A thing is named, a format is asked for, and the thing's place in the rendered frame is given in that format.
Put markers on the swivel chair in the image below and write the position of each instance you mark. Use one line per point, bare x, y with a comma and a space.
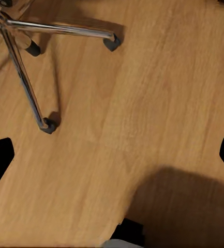
13, 30

